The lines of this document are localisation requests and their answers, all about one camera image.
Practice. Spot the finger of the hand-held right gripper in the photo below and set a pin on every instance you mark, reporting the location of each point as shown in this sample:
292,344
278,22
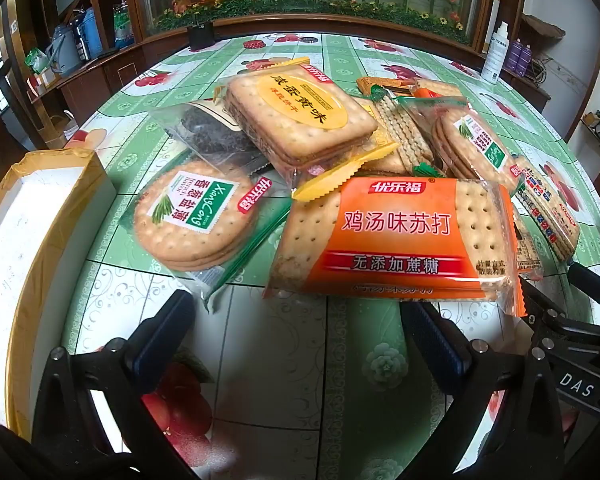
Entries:
592,280
555,317

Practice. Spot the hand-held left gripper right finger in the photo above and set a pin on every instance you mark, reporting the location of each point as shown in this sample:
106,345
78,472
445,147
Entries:
435,335

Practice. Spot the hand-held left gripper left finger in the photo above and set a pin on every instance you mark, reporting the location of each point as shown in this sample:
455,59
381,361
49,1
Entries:
140,362

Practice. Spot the orange soda cracker packet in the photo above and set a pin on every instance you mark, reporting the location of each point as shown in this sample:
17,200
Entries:
395,230

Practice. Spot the green round cracker packet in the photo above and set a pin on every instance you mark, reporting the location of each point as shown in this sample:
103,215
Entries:
475,145
190,220

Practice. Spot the yellow taped cardboard box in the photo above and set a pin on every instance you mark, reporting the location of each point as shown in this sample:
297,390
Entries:
10,270

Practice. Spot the dried plum packet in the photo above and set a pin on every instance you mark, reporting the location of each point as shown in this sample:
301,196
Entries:
205,135

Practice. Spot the clear soda cracker packet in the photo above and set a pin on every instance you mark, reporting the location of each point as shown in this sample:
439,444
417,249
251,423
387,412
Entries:
527,247

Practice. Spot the green fruit print tablecloth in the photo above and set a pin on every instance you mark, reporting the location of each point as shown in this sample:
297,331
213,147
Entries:
290,360

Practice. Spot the purple bottle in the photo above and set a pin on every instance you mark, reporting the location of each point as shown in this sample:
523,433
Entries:
514,56
527,59

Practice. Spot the small tan cracker packet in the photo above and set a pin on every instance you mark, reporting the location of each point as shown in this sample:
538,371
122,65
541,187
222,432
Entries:
442,88

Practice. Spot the white spray bottle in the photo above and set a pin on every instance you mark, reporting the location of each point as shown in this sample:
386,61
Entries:
494,57

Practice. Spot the yellow square cracker packet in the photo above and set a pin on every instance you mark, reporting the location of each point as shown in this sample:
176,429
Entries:
295,110

